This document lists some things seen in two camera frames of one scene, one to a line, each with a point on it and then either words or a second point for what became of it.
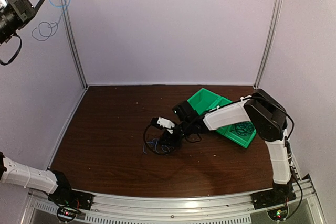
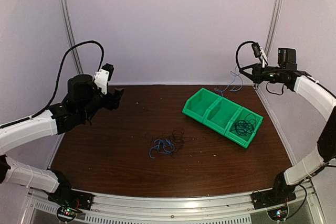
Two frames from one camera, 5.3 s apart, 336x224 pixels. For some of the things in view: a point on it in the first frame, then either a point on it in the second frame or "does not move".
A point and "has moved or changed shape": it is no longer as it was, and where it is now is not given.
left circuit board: (66, 213) does not move
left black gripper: (24, 8) → (113, 99)
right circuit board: (278, 213) does not move
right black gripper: (167, 136) → (257, 76)
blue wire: (156, 149) has moved or changed shape
